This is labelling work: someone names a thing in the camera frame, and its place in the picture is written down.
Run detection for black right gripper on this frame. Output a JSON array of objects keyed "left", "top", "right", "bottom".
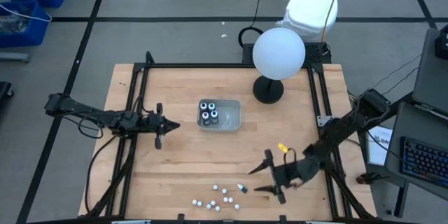
[{"left": 248, "top": 148, "right": 318, "bottom": 205}]

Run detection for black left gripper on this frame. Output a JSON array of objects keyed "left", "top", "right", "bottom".
[{"left": 139, "top": 102, "right": 181, "bottom": 151}]

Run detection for grey plastic bin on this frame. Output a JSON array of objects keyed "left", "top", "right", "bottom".
[{"left": 196, "top": 98, "right": 242, "bottom": 133}]

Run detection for brown and black clamp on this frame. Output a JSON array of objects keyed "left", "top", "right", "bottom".
[{"left": 356, "top": 171, "right": 388, "bottom": 186}]

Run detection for white printed paper sheet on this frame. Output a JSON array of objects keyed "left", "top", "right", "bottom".
[{"left": 365, "top": 125, "right": 395, "bottom": 167}]

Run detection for white globe lamp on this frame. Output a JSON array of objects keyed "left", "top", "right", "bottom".
[{"left": 251, "top": 27, "right": 307, "bottom": 105}]

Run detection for black backlit keyboard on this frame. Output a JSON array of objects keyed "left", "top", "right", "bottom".
[{"left": 400, "top": 136, "right": 448, "bottom": 189}]

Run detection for grey metal bar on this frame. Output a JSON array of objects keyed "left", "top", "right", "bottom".
[{"left": 0, "top": 52, "right": 31, "bottom": 64}]

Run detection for white plastic bucket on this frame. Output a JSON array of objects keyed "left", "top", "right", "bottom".
[{"left": 275, "top": 0, "right": 340, "bottom": 43}]

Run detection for dark grey desk top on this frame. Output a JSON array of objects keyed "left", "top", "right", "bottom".
[{"left": 384, "top": 101, "right": 448, "bottom": 202}]

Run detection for dark grey desk panel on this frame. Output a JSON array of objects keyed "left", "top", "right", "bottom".
[{"left": 412, "top": 27, "right": 448, "bottom": 117}]

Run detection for black desk device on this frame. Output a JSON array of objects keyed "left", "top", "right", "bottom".
[{"left": 434, "top": 24, "right": 448, "bottom": 60}]

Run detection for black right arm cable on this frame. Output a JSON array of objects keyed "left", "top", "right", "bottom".
[{"left": 283, "top": 148, "right": 298, "bottom": 169}]

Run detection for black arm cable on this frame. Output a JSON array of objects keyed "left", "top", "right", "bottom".
[
  {"left": 64, "top": 110, "right": 144, "bottom": 140},
  {"left": 283, "top": 148, "right": 298, "bottom": 169}
]

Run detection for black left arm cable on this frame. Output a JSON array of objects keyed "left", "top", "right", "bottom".
[{"left": 64, "top": 110, "right": 144, "bottom": 140}]

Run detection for long thick black cable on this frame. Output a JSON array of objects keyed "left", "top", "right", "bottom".
[{"left": 84, "top": 134, "right": 119, "bottom": 214}]

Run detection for black looped floor cable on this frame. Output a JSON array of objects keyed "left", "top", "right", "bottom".
[{"left": 238, "top": 0, "right": 267, "bottom": 49}]

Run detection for thin black floor cables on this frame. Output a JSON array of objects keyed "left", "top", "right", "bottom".
[{"left": 348, "top": 54, "right": 423, "bottom": 103}]

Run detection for yellow hanging cable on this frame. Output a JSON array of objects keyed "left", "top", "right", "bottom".
[{"left": 321, "top": 0, "right": 347, "bottom": 43}]

